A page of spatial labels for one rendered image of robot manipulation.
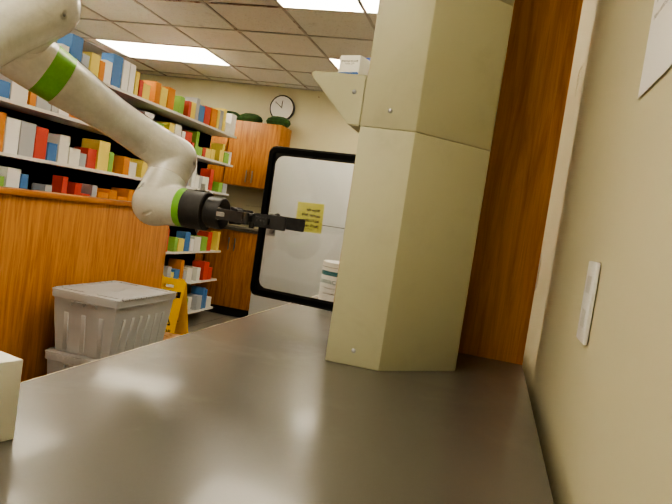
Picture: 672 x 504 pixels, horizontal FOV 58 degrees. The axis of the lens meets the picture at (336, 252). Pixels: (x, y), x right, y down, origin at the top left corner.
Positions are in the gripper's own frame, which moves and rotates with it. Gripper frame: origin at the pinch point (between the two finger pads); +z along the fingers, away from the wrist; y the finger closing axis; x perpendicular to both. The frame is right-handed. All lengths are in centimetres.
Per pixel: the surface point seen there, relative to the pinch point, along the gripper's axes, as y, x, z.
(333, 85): -14.1, -28.9, 9.3
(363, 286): -14.2, 9.5, 21.6
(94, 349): 141, 83, -143
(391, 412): -39, 25, 34
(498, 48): -2, -42, 39
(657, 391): -79, 7, 59
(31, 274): 132, 49, -179
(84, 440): -74, 25, 5
